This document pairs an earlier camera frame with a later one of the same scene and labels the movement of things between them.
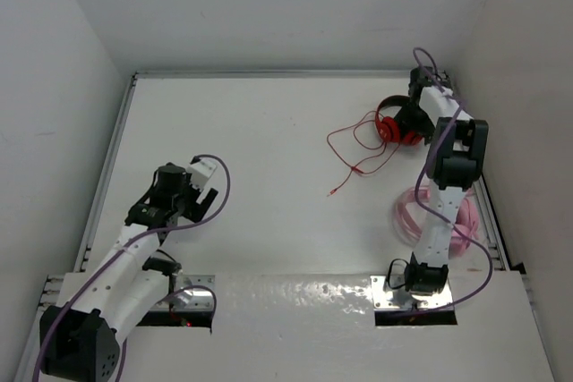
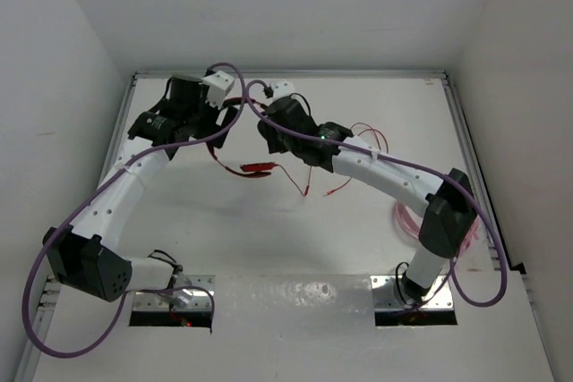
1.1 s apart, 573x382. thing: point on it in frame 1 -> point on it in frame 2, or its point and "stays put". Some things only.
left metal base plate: [189, 292] stays put
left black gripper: [189, 209] -> [201, 102]
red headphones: [389, 127] -> [251, 170]
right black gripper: [406, 119] -> [275, 143]
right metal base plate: [398, 298] stays put
